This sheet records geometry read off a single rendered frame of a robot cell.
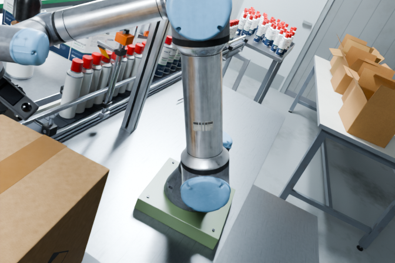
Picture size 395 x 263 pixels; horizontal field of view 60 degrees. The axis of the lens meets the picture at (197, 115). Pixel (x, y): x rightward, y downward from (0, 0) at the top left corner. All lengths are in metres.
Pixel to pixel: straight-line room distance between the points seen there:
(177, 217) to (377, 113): 1.73
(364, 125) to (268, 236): 1.46
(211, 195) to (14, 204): 0.41
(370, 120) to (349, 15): 2.74
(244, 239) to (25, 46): 0.77
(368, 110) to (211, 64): 1.82
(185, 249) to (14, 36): 0.65
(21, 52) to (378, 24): 4.65
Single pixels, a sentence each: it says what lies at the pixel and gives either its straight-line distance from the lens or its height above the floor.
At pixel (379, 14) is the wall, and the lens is 5.04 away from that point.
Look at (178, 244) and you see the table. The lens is 0.97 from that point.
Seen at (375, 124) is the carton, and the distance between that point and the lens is 2.46.
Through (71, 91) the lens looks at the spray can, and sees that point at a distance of 1.14.
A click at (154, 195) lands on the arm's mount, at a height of 0.87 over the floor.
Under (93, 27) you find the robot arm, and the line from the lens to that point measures 0.84.
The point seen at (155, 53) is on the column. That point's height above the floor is 1.16.
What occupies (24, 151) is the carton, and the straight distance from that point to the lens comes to 0.66.
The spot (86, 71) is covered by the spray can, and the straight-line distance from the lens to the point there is 1.16.
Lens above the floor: 1.54
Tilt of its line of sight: 27 degrees down
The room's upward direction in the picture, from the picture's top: 23 degrees clockwise
